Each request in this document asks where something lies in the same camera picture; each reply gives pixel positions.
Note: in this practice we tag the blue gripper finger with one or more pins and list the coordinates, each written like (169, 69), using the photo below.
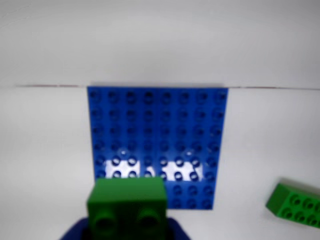
(73, 231)
(176, 231)

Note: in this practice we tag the green 2x2 toy block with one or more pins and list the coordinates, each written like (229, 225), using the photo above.
(126, 195)

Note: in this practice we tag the green 2x4 toy block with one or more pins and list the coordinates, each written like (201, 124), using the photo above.
(295, 205)

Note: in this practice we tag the blue 8x8 studded plate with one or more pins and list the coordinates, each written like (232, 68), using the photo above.
(157, 125)

